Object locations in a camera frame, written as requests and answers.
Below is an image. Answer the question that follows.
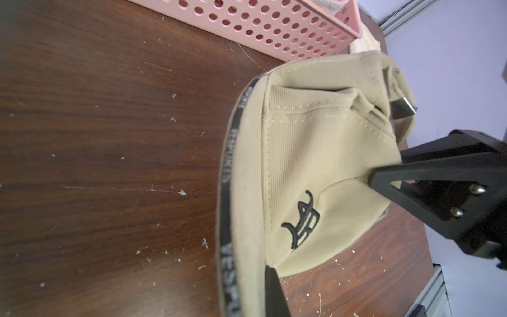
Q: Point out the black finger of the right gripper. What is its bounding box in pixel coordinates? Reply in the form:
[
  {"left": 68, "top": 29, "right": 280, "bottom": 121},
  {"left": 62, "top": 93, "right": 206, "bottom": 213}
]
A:
[{"left": 368, "top": 129, "right": 506, "bottom": 270}]

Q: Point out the cream fabric glove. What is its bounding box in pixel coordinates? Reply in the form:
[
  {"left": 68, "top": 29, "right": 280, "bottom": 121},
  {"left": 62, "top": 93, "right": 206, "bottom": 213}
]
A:
[{"left": 349, "top": 23, "right": 381, "bottom": 54}]

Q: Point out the beige baseball cap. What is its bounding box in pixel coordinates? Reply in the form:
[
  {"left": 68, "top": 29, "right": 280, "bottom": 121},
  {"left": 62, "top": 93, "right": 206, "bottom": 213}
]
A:
[{"left": 216, "top": 51, "right": 415, "bottom": 316}]

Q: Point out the pink plastic basket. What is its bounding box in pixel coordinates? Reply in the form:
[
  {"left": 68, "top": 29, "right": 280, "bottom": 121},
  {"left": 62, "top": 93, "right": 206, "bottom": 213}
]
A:
[{"left": 133, "top": 0, "right": 363, "bottom": 62}]

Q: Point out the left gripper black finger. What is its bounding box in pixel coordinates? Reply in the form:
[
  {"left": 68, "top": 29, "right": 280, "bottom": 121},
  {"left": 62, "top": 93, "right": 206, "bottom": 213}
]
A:
[{"left": 265, "top": 266, "right": 291, "bottom": 317}]

